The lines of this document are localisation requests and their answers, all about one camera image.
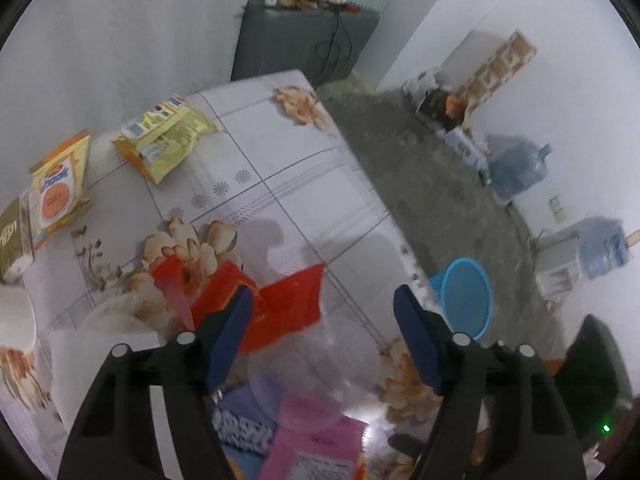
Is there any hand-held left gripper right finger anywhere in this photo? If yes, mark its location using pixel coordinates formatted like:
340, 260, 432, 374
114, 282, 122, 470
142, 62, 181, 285
392, 284, 588, 480

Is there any gold green packet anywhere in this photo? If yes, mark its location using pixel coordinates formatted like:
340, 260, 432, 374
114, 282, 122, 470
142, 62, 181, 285
0, 197, 36, 283

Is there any white paper sheet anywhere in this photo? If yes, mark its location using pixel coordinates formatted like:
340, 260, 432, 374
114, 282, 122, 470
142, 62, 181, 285
47, 330, 171, 426

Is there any white water dispenser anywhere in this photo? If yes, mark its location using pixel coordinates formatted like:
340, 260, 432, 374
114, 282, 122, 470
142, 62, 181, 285
535, 225, 586, 306

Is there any black cable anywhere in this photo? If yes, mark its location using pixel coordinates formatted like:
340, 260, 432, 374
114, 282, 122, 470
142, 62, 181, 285
314, 10, 353, 86

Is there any purple packet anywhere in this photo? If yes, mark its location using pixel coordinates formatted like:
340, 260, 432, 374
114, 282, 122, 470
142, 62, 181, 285
212, 385, 281, 461

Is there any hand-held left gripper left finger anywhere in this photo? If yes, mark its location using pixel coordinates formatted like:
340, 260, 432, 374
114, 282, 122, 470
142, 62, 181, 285
57, 285, 256, 480

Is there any grey cabinet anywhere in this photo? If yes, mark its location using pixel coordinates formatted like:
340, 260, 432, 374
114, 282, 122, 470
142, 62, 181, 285
231, 0, 381, 91

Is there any pink packet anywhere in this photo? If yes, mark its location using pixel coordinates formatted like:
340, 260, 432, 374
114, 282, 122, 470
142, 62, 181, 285
260, 395, 371, 480

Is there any patterned cardboard box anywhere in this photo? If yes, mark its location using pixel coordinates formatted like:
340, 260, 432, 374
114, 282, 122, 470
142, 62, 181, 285
467, 30, 538, 111

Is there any blue plastic basket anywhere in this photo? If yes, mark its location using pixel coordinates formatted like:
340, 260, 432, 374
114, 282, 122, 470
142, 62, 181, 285
430, 257, 495, 341

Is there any red snack packet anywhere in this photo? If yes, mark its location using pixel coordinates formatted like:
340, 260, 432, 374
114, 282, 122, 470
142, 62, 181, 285
152, 255, 327, 351

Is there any white carton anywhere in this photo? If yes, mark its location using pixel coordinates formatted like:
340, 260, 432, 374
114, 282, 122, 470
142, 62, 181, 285
442, 127, 488, 171

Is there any blue water jug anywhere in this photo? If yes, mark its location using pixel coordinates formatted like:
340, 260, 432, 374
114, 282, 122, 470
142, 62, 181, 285
575, 217, 628, 281
487, 134, 553, 206

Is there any white board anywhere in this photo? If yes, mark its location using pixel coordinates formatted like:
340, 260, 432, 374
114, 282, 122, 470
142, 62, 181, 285
440, 30, 501, 96

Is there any orange snack packet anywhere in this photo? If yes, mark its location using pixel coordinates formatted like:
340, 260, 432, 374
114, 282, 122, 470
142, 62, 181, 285
29, 130, 93, 251

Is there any black bag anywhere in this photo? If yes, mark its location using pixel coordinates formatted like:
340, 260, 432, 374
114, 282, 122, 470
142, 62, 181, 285
417, 87, 468, 128

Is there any yellow snack packet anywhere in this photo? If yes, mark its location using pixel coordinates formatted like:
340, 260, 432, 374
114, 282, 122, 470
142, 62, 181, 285
111, 94, 226, 185

